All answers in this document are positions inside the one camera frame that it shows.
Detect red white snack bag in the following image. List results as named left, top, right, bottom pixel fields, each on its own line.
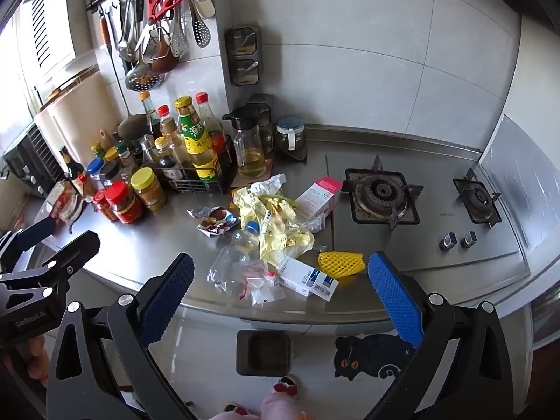
left=44, top=179, right=88, bottom=232

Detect clear plastic bag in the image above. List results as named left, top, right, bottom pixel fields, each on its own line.
left=208, top=245, right=285, bottom=307

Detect yellow foam fruit net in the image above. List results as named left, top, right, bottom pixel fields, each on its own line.
left=317, top=250, right=366, bottom=278

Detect white blue small box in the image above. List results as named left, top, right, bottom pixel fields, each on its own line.
left=278, top=256, right=340, bottom=302

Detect person's left hand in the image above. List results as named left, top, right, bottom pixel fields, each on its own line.
left=0, top=335, right=50, bottom=390

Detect white crumpled plastic wrap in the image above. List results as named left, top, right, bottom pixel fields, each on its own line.
left=249, top=174, right=288, bottom=195

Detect white cutting board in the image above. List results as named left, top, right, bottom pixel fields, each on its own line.
left=35, top=68, right=127, bottom=171

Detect short red cap bottle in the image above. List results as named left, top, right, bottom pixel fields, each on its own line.
left=157, top=105, right=184, bottom=167

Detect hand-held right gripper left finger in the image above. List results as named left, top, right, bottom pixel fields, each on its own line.
left=46, top=251, right=195, bottom=420

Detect pink fleece pants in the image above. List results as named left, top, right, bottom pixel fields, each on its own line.
left=210, top=391, right=311, bottom=420

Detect tall red cap sauce bottle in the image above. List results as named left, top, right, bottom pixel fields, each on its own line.
left=195, top=92, right=230, bottom=171

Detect clear bottle with blue cap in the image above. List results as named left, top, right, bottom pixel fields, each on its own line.
left=205, top=221, right=263, bottom=289

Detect white base cabinet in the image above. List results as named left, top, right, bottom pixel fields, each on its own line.
left=87, top=267, right=539, bottom=420

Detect red scissors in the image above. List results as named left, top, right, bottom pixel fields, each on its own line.
left=146, top=0, right=188, bottom=25

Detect yellow printed plastic bag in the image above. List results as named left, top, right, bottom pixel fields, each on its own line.
left=231, top=181, right=327, bottom=267

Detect steel tongs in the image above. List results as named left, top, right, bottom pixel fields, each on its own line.
left=117, top=0, right=145, bottom=63

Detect glass oil dispenser black lid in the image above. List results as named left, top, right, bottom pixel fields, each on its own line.
left=222, top=107, right=267, bottom=179

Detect small red chili jar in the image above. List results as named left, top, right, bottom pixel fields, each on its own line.
left=92, top=189, right=119, bottom=222

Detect dark counter seasoning box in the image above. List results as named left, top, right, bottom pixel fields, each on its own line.
left=249, top=94, right=276, bottom=154

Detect yellow lid sauce jar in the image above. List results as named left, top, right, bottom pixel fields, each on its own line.
left=130, top=167, right=168, bottom=211

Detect large steel slotted ladle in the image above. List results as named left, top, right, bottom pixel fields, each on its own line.
left=125, top=59, right=166, bottom=92

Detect glass jar with blue lid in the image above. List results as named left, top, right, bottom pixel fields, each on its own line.
left=275, top=116, right=308, bottom=162

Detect cluster of small spice jars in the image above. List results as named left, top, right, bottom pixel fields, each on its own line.
left=86, top=129, right=136, bottom=191

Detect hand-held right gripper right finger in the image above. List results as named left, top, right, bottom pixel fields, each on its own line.
left=365, top=251, right=515, bottom=420

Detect pink white carton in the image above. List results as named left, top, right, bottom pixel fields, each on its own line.
left=294, top=176, right=343, bottom=222

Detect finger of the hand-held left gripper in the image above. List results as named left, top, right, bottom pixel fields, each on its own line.
left=0, top=217, right=58, bottom=272
left=0, top=230, right=102, bottom=292

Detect dark wall seasoning box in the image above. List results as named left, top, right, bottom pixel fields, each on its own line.
left=224, top=25, right=262, bottom=57
left=227, top=57, right=263, bottom=87

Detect wooden handled tool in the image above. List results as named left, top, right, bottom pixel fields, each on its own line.
left=98, top=11, right=112, bottom=49

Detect dark grey square bin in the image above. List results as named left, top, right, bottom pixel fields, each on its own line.
left=236, top=330, right=292, bottom=377

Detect aluminium foil splash guard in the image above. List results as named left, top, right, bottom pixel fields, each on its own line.
left=477, top=114, right=560, bottom=254

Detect silver red snack wrapper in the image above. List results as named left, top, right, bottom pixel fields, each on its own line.
left=187, top=205, right=241, bottom=239

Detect small black gas burner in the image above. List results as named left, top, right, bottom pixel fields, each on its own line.
left=452, top=168, right=503, bottom=228

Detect black cat floor mat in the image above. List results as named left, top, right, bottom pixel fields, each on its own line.
left=333, top=335, right=416, bottom=379

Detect red white slipper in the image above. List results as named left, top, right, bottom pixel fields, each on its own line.
left=272, top=375, right=302, bottom=398

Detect dark bottle with red label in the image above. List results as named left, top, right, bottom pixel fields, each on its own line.
left=59, top=145, right=97, bottom=197

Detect large red lid chili jar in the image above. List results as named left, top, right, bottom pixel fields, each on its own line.
left=105, top=181, right=144, bottom=225

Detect brown ladle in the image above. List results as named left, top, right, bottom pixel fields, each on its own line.
left=151, top=30, right=180, bottom=73

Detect large black gas burner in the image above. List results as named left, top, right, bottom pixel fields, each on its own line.
left=342, top=155, right=424, bottom=230

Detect small steel slotted spoon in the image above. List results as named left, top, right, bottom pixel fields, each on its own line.
left=190, top=2, right=211, bottom=48

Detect black slotted spatula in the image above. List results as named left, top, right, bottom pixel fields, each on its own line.
left=168, top=0, right=187, bottom=58

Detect black toaster oven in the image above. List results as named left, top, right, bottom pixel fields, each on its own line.
left=2, top=122, right=66, bottom=197

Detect black wire bottle rack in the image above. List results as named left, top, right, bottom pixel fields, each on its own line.
left=153, top=135, right=232, bottom=195

